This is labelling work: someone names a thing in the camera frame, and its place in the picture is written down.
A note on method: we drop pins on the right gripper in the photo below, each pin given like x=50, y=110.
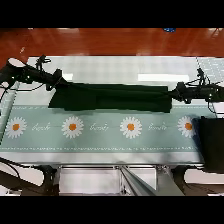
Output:
x=181, y=92

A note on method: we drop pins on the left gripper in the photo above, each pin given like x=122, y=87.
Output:
x=57, y=80

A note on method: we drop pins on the dark green garment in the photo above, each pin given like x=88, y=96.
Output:
x=110, y=96

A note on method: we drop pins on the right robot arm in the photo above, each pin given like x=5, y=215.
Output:
x=208, y=91

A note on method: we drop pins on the white garment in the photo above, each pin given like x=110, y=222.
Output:
x=220, y=108

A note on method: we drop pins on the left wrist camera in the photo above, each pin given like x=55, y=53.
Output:
x=41, y=61

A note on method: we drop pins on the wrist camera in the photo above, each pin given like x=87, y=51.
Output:
x=200, y=73
x=41, y=61

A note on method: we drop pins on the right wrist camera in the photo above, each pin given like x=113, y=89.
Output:
x=200, y=73

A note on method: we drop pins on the silver frame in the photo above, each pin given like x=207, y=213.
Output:
x=133, y=181

